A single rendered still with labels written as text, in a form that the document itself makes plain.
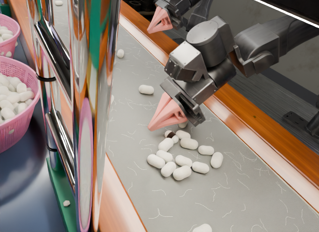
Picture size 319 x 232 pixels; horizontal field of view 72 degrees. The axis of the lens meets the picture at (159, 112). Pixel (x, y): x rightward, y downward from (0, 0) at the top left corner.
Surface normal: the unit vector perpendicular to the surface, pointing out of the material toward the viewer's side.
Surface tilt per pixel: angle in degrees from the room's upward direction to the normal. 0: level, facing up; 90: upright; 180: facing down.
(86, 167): 90
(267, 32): 34
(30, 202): 0
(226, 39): 90
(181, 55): 41
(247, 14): 90
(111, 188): 0
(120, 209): 0
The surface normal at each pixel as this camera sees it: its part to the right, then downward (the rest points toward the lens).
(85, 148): 0.11, 0.65
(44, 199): 0.22, -0.75
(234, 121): -0.43, -0.39
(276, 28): -0.36, -0.62
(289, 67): -0.77, 0.26
